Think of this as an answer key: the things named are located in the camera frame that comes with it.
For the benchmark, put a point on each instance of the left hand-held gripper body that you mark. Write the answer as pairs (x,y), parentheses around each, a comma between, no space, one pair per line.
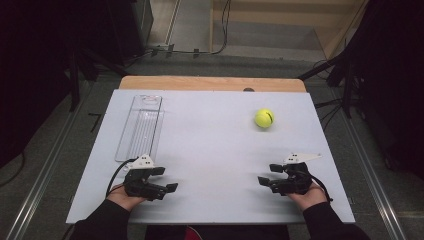
(140,185)

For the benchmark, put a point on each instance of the yellow tennis ball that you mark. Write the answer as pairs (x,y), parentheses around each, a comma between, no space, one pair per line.
(262,119)

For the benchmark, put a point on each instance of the clear plastic container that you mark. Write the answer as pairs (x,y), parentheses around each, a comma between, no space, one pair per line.
(140,133)

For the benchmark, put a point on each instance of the person's right hand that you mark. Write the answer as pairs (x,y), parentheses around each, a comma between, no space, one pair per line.
(310,198)

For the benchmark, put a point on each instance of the person's dark clothing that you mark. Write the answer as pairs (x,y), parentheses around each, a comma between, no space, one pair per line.
(226,233)

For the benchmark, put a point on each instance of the person's left hand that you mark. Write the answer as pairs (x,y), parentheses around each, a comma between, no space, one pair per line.
(121,199)

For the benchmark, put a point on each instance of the metal floor rail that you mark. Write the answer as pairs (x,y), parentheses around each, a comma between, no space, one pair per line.
(373,166)
(50,160)

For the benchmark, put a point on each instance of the wooden frame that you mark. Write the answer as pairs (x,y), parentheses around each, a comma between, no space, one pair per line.
(333,30)

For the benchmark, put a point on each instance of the black curtain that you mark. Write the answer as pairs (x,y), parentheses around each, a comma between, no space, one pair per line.
(393,66)
(43,60)

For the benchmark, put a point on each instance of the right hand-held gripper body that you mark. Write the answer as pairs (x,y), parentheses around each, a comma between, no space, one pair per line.
(295,181)

